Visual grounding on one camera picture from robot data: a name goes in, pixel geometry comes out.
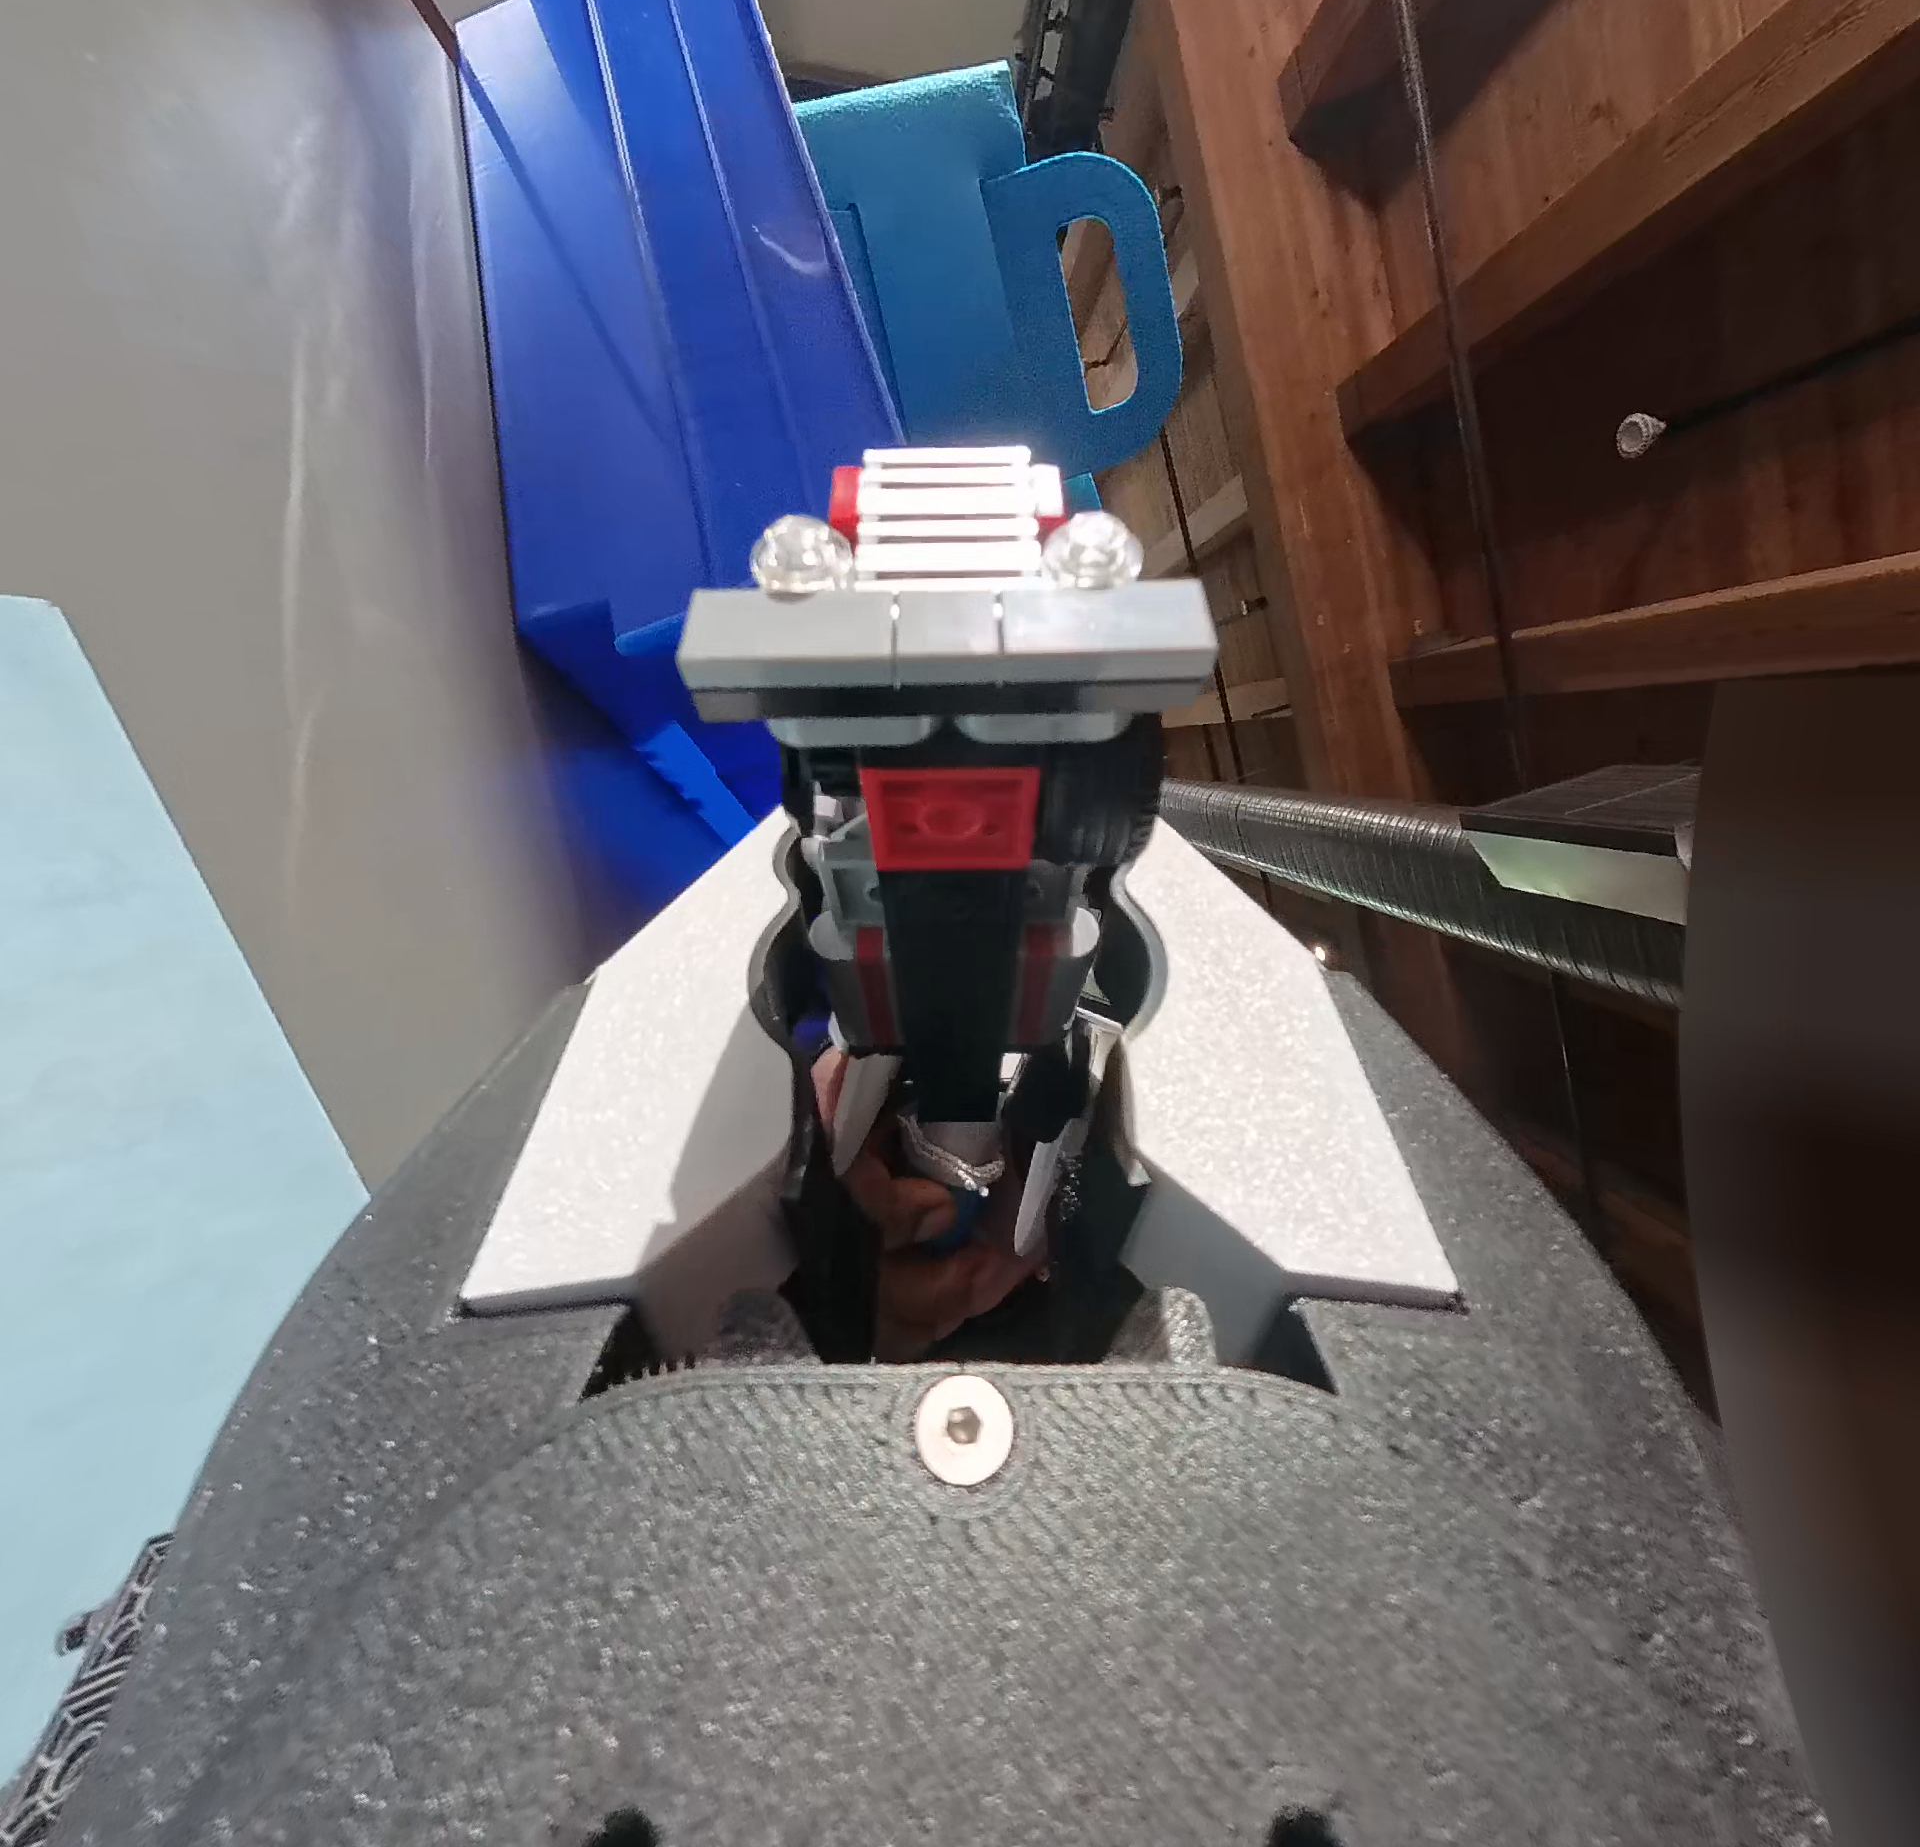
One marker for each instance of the metal bolt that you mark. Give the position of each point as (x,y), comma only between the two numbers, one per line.
(1643,437)

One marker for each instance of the flexible metal duct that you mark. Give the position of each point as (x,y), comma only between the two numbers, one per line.
(1351,855)

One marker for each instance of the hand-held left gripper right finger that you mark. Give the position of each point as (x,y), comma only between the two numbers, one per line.
(1275,1095)

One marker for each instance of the toy brick truck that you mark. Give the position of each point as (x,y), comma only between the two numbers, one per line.
(946,645)

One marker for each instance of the wooden shelf unit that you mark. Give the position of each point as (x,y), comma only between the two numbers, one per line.
(1275,305)

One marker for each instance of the teal felt bag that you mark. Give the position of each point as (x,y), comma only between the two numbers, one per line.
(930,228)

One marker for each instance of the blue plastic bin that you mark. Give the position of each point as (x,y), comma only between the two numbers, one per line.
(662,739)
(662,228)

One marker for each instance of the light blue instruction booklet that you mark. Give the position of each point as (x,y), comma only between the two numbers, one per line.
(137,1054)

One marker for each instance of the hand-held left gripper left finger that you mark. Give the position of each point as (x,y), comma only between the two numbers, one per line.
(662,1095)

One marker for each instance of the dark blurred post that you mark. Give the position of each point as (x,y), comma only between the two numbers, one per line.
(1832,1128)

